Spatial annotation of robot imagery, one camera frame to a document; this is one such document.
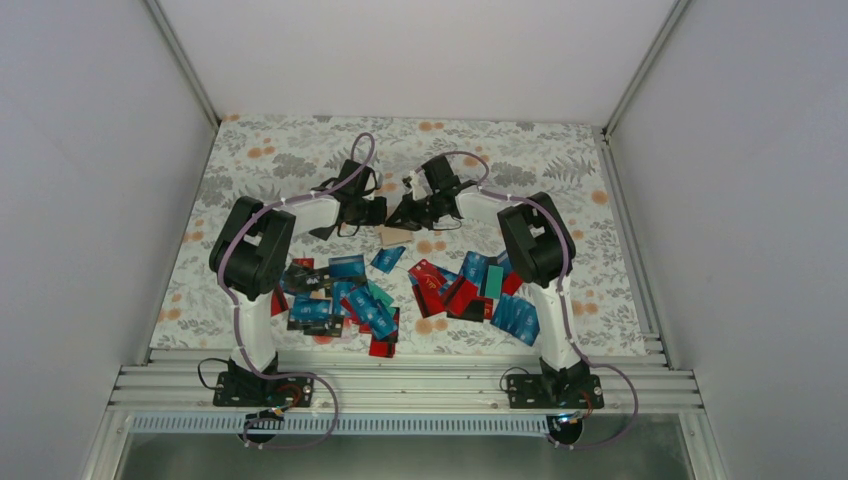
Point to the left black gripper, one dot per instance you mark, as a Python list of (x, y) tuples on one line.
[(379, 215)]

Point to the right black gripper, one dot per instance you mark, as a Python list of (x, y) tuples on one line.
[(405, 213)]

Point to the beige leather card holder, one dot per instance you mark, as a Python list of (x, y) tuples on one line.
[(392, 237)]

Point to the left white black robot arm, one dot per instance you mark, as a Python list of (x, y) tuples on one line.
[(250, 254)]

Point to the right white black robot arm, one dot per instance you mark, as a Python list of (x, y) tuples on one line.
[(538, 246)]

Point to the blue card upper centre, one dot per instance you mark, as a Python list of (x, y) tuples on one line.
[(386, 259)]

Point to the red card with chip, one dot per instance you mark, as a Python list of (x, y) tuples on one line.
[(429, 277)]

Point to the blue card upper right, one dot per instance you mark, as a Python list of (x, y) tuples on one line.
[(474, 267)]

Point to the black VIP card left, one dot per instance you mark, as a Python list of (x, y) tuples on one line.
[(298, 279)]

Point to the green card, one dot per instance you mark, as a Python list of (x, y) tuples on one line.
[(491, 285)]

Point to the blue card left lower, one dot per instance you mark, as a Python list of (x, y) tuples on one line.
[(310, 310)]

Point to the red card bottom centre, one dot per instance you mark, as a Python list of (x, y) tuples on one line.
[(383, 348)]

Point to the blue card stack right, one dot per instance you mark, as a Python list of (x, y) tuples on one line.
[(517, 317)]

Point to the floral patterned table mat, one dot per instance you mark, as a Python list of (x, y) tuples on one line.
[(272, 156)]

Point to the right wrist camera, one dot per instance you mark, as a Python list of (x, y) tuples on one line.
[(415, 187)]

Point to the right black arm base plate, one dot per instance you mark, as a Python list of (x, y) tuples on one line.
[(533, 391)]

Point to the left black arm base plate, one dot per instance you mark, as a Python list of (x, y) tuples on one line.
[(247, 390)]

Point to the grey slotted cable duct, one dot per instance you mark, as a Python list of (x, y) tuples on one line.
[(346, 424)]

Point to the aluminium rail frame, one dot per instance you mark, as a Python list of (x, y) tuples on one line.
[(404, 384)]

